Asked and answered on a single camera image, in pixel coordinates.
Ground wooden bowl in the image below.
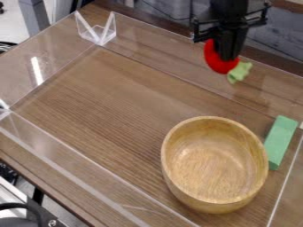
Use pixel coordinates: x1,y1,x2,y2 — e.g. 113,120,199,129
162,116,268,214

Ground clear acrylic corner bracket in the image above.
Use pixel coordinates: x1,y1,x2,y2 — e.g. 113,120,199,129
75,11,118,46

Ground green rectangular block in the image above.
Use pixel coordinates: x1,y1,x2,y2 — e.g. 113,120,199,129
264,115,298,170

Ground black cable bottom left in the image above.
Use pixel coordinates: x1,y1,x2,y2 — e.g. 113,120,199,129
0,200,40,227

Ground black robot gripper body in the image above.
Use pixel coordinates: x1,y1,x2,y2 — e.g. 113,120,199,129
191,3,271,43

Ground red plush strawberry green leaf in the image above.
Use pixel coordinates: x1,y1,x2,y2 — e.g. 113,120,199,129
204,39,254,84

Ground clear acrylic tray walls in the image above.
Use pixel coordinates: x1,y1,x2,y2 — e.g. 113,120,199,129
0,6,303,227

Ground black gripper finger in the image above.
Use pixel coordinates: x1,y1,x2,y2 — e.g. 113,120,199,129
214,28,234,61
232,27,248,58

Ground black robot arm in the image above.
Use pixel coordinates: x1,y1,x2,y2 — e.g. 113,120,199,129
191,0,271,61

